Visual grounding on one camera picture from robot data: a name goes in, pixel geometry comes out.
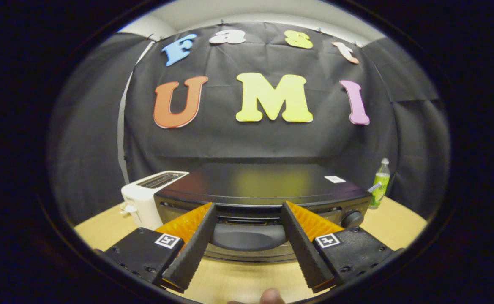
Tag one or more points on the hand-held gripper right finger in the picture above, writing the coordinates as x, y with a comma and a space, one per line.
304, 249

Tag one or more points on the green label drink bottle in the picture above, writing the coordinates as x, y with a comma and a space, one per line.
380, 185

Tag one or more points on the checkered straw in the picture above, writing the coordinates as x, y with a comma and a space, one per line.
374, 187

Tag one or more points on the black toaster oven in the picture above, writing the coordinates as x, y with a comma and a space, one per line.
263, 181

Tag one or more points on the white pop-up toaster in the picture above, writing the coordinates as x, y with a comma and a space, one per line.
143, 202

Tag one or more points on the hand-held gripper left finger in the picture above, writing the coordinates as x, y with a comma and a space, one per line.
194, 245

